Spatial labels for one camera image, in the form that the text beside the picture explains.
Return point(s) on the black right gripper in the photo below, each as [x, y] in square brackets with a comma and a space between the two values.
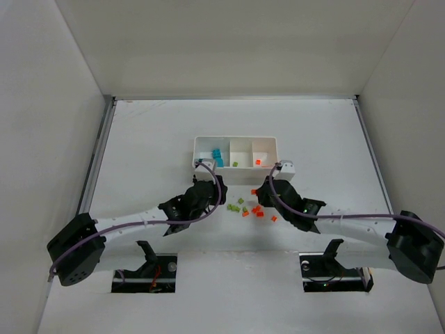
[270, 191]

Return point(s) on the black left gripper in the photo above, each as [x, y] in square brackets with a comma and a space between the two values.
[211, 186]

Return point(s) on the teal frog lotus brick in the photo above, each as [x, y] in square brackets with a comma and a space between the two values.
[219, 162]

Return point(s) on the small teal slope brick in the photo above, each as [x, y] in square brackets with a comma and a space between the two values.
[216, 153]

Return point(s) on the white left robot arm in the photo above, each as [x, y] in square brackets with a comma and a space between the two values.
[77, 249]

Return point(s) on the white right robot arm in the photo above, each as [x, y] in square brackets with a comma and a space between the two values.
[403, 242]

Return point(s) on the white three-compartment plastic bin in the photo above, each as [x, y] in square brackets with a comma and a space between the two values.
[243, 149]

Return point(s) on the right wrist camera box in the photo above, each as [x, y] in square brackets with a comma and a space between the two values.
[285, 170]

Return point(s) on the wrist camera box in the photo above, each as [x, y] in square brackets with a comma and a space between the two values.
[204, 170]
[285, 170]

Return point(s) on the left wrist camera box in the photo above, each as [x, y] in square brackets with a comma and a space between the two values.
[204, 170]

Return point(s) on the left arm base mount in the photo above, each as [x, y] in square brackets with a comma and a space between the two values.
[156, 275]

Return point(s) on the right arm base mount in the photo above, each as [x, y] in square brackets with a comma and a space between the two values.
[322, 273]

